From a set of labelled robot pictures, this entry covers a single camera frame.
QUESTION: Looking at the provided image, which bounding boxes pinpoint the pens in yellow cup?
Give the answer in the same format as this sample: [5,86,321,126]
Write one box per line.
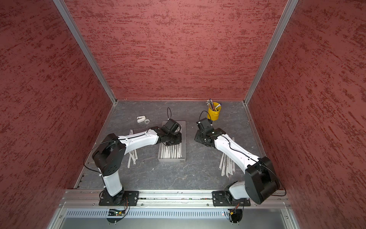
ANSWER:
[206,99,221,111]

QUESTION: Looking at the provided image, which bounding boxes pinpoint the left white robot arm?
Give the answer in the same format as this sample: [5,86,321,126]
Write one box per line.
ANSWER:
[91,119,182,206]

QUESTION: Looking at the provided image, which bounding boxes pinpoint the aluminium corner post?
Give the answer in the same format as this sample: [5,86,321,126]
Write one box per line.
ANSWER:
[244,0,298,106]
[53,0,118,106]

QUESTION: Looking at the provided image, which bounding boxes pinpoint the aluminium front rail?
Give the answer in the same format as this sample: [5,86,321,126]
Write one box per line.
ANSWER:
[59,189,292,210]

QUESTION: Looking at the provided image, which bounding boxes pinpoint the right aluminium corner post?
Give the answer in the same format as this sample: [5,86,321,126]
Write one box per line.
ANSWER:
[244,0,298,106]

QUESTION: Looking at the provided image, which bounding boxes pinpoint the yellow pen holder cup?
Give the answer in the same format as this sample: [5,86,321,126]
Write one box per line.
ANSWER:
[207,102,222,121]

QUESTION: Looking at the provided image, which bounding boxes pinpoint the translucent plastic storage box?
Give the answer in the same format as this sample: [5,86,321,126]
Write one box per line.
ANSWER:
[158,120,186,163]

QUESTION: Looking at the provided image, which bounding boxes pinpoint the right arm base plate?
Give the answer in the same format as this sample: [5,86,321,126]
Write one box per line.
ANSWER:
[212,191,251,207]

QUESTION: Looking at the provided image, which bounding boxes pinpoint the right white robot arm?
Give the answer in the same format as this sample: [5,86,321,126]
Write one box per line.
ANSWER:
[195,118,287,205]

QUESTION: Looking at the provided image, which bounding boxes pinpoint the right pile wrapped straw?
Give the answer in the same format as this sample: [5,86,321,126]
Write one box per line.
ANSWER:
[226,158,235,175]
[219,154,225,170]
[221,154,228,177]

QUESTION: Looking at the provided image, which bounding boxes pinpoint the left aluminium corner post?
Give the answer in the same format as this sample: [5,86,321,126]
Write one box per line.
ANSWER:
[53,0,118,106]

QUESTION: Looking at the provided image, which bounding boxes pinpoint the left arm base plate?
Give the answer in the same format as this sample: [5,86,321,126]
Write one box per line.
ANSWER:
[99,189,140,207]

